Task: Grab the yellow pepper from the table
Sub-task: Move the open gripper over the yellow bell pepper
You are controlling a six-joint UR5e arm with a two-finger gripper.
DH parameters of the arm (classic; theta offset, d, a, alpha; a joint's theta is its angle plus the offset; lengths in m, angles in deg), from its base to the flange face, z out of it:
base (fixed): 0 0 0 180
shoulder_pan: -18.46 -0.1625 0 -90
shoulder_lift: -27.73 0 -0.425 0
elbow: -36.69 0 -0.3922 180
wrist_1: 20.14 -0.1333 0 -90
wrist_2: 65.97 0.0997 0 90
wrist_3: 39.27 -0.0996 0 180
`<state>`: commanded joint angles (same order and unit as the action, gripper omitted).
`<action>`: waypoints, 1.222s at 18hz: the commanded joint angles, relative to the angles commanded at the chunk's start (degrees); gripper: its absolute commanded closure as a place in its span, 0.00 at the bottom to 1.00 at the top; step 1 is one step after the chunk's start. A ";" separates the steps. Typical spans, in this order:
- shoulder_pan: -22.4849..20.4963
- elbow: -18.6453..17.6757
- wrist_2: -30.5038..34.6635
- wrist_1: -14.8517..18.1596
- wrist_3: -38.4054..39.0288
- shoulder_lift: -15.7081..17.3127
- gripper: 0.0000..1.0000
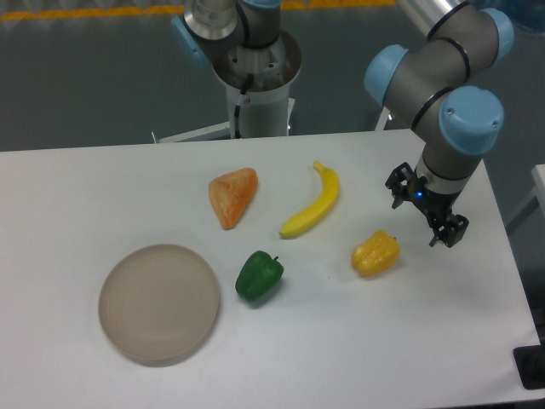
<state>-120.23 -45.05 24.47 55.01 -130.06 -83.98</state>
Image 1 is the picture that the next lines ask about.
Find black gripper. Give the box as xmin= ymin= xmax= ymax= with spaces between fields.
xmin=385 ymin=162 xmax=469 ymax=248

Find yellow bell pepper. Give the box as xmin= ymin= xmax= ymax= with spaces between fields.
xmin=351 ymin=230 xmax=401 ymax=277

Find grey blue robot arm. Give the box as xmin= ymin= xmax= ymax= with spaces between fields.
xmin=171 ymin=1 xmax=514 ymax=246

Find green bell pepper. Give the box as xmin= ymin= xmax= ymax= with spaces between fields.
xmin=235 ymin=251 xmax=284 ymax=302

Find yellow banana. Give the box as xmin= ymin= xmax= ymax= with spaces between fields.
xmin=278 ymin=161 xmax=341 ymax=239

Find white furniture at right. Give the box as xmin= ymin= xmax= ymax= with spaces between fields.
xmin=505 ymin=164 xmax=544 ymax=236

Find black device at table edge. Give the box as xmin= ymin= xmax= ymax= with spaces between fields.
xmin=513 ymin=344 xmax=544 ymax=390

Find orange triangular bread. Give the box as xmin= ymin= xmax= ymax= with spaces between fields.
xmin=208 ymin=168 xmax=259 ymax=230

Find beige round plate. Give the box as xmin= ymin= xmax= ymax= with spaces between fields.
xmin=98 ymin=244 xmax=221 ymax=366

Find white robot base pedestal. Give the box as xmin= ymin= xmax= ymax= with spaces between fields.
xmin=157 ymin=30 xmax=301 ymax=143

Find black cable on pedestal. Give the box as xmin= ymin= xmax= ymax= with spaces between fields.
xmin=232 ymin=72 xmax=255 ymax=140

